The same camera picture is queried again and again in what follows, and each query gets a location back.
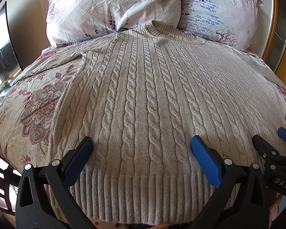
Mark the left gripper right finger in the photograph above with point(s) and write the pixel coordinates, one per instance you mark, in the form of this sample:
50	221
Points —
239	199

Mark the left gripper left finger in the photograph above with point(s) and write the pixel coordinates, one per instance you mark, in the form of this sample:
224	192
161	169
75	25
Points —
33	208

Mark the beige cable knit sweater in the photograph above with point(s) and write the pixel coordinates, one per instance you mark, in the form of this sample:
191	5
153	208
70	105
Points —
151	199

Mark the dark wooden chair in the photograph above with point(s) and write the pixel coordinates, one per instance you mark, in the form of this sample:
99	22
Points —
9	179

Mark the floral bed quilt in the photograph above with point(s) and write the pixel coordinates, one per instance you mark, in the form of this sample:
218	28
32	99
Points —
26	114

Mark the lavender print right pillow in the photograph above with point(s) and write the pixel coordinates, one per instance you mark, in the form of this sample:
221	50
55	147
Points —
231	22

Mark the pink floral left pillow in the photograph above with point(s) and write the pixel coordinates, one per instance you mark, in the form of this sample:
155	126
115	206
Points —
71	21

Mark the wooden headboard frame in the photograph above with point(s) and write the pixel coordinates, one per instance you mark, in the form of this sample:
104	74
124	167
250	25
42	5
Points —
271	36

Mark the black framed wall mirror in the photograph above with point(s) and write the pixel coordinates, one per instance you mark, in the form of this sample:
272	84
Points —
9	64

